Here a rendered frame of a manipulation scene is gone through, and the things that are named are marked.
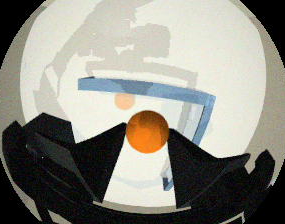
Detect clear l-shaped low walls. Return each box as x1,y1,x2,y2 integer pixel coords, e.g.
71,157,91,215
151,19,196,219
105,76,207,189

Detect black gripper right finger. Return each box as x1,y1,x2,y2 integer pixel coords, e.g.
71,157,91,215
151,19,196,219
167,129,251,209

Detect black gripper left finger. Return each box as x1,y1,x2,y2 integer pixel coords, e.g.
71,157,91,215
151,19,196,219
36,123,127,204

